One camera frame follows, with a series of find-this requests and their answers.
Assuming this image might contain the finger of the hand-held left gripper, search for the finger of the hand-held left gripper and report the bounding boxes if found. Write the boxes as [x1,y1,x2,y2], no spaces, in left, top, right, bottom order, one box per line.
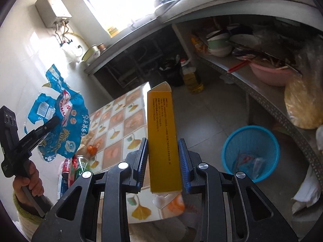
[18,116,60,157]

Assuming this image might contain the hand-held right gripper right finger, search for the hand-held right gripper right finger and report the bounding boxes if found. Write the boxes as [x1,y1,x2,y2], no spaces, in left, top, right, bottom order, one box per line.
[177,139,299,242]

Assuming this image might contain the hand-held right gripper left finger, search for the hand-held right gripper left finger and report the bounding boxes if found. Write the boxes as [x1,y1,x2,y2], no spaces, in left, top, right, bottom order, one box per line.
[31,138,149,242]

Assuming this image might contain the blue plastic snack bag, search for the blue plastic snack bag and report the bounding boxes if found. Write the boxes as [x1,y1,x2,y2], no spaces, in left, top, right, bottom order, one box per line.
[25,64,89,163]

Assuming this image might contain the yellow cardboard box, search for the yellow cardboard box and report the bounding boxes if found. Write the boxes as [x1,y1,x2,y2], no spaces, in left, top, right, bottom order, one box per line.
[147,82,182,209]

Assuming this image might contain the blue plastic wastebasket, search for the blue plastic wastebasket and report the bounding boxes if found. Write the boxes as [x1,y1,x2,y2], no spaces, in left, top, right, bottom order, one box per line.
[221,125,280,183]

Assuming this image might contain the green label plastic bottle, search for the green label plastic bottle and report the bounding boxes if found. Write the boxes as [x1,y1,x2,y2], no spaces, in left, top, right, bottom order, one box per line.
[75,156,91,180]

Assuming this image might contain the person's left forearm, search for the person's left forearm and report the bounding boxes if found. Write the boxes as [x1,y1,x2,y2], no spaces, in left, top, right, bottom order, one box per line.
[13,193,54,234]

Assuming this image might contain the person's left hand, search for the person's left hand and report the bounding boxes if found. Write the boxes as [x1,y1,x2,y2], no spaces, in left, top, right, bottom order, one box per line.
[13,160,45,204]

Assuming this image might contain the red drink can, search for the red drink can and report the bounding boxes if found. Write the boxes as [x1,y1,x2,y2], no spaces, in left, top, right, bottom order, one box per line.
[62,158,73,175]

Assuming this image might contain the tile pattern table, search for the tile pattern table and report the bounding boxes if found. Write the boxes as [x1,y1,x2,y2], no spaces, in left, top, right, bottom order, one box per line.
[76,81,186,223]

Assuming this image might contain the clear plastic wrapper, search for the clear plastic wrapper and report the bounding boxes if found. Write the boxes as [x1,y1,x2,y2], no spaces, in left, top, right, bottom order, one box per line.
[235,154,265,179]

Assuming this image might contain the green enamel basin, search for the green enamel basin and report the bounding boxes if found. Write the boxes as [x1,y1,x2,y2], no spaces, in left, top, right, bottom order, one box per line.
[81,45,101,64]

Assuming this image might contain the cooking oil bottle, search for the cooking oil bottle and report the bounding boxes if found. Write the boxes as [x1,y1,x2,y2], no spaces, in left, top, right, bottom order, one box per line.
[180,58,204,94]

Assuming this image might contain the water heater pipes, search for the water heater pipes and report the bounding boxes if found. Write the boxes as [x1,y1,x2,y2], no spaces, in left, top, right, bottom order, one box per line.
[54,21,84,49]

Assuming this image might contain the black bucket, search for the black bucket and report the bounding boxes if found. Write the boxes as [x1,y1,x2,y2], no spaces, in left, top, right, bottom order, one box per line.
[159,60,185,87]

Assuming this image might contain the metal shelf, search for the metal shelf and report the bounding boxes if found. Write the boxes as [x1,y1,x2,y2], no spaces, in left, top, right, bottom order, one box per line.
[197,53,323,177]

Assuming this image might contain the white water heater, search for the white water heater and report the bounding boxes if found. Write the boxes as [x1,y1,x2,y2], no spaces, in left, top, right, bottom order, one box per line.
[35,0,72,28]

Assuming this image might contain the orange snack bag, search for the orange snack bag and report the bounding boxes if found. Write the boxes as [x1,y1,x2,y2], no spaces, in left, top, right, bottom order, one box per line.
[191,35,210,54]

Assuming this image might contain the white plastic sack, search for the white plastic sack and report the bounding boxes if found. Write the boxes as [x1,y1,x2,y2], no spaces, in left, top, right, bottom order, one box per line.
[291,171,323,215]

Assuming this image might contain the stack of bowls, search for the stack of bowls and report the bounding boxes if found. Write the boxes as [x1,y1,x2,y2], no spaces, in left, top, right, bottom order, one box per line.
[206,30,231,57]

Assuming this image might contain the pink plastic basin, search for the pink plastic basin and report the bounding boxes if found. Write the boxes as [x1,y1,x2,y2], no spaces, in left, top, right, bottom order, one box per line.
[250,62,299,86]

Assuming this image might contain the bag of yellow grain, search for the bag of yellow grain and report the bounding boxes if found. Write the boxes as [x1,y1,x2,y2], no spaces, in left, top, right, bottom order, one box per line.
[284,76,323,129]

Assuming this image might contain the bundle of chopsticks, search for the bundle of chopsticks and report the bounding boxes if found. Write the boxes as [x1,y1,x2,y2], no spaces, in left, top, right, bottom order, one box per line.
[235,45,301,71]

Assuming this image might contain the stack of white plates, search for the stack of white plates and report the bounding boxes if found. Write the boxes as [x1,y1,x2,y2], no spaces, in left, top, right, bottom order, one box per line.
[228,34,260,49]

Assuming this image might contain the window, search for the window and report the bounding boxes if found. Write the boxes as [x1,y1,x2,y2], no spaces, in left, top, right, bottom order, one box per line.
[71,0,177,34]

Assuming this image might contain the grey concrete counter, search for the grey concrete counter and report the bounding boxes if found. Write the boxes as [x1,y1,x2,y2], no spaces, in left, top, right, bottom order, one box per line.
[84,0,319,75]

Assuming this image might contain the red handled utensil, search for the red handled utensil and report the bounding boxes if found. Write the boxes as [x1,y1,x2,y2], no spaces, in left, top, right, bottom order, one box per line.
[227,60,250,73]

